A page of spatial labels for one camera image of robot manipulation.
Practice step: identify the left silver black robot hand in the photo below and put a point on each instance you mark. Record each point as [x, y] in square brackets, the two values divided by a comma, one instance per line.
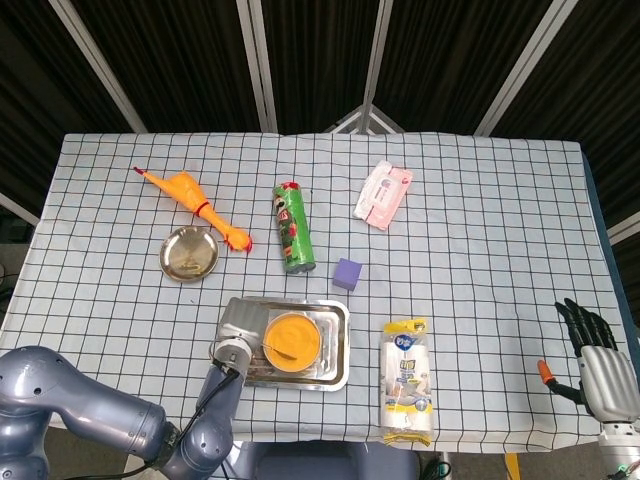
[245, 320]

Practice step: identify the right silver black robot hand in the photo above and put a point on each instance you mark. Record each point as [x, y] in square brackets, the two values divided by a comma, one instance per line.
[610, 380]

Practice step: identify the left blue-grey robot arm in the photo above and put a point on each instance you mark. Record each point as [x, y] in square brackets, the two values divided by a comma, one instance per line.
[100, 410]

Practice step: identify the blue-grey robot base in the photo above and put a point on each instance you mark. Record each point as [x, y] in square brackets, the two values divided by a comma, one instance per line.
[325, 465]

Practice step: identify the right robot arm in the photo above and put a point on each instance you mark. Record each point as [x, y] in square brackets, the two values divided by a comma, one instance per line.
[620, 445]

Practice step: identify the beige bowl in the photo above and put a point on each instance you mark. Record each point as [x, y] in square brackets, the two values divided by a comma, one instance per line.
[295, 372]

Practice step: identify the rectangular stainless steel tray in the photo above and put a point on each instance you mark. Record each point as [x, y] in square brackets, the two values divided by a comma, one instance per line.
[332, 360]

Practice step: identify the light blue checkered tablecloth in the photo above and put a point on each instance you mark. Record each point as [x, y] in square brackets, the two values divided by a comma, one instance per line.
[450, 250]

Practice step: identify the yellow powder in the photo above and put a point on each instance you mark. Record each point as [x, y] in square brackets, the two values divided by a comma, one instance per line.
[295, 335]

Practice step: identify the round stainless steel plate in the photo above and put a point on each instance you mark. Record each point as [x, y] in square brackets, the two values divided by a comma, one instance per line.
[190, 252]

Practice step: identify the green Pringles chips can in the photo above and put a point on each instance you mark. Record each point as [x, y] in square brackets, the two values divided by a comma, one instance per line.
[292, 230]

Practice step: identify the purple foam cube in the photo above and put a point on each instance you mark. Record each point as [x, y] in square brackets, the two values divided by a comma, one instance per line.
[347, 274]

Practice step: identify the yellow rubber chicken toy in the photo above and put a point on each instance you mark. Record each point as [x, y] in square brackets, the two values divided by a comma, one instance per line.
[185, 190]

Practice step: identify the white rolls plastic package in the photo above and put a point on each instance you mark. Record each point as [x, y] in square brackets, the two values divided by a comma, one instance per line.
[405, 380]

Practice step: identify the pink wet wipes pack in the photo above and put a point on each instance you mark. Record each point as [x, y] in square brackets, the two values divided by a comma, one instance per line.
[382, 195]

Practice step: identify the dark folding screen white frames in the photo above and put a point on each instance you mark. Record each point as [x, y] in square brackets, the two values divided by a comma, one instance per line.
[200, 50]

